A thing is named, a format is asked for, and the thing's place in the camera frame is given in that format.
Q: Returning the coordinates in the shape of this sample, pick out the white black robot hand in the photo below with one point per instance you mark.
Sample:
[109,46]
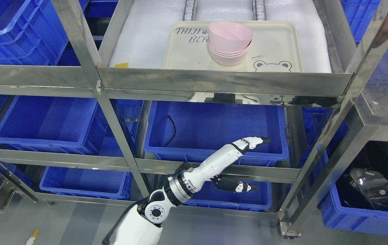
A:
[210,169]

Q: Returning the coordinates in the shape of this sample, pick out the pink ikea bowl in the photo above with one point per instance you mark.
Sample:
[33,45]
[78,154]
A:
[229,37]

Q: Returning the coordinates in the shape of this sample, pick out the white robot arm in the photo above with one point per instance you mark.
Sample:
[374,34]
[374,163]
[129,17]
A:
[141,222]

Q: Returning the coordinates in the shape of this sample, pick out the stack of pink bowls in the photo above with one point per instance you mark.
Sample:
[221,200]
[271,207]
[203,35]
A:
[229,59]

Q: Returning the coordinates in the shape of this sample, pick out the stainless steel shelf rack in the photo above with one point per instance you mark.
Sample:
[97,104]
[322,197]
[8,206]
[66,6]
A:
[94,79]

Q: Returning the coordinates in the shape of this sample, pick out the blue bin middle centre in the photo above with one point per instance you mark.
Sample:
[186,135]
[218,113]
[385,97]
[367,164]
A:
[191,132]

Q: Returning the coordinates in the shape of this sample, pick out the blue bin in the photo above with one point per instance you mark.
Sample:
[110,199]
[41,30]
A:
[336,216]
[53,124]
[191,132]
[93,183]
[210,197]
[31,33]

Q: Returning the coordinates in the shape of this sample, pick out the blue bin lower centre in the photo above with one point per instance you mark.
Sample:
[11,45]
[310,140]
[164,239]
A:
[210,197]

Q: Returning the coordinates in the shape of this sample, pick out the beige bear tray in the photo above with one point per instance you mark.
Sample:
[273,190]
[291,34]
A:
[265,46]

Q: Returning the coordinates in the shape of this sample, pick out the blue bin right bottom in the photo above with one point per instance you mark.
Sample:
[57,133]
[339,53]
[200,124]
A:
[336,216]

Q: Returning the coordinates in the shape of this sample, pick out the blue bin lower left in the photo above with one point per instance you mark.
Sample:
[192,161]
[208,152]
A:
[93,183]

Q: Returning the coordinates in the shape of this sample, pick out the blue bin middle left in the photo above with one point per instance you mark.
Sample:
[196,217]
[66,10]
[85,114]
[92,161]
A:
[53,124]

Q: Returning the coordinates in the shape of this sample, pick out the black helmet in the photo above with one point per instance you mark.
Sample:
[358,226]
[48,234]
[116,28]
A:
[364,184]

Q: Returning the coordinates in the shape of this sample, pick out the blue bin upper left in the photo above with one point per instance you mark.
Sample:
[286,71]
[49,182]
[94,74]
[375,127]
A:
[31,33]

